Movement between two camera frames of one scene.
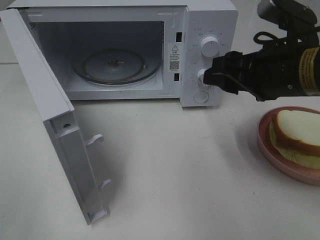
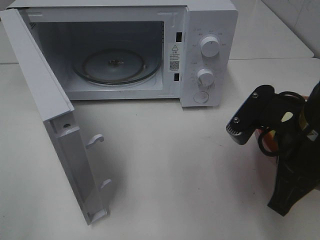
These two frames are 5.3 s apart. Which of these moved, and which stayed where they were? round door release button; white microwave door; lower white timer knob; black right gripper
Moved: black right gripper
Stayed: white microwave door; lower white timer knob; round door release button
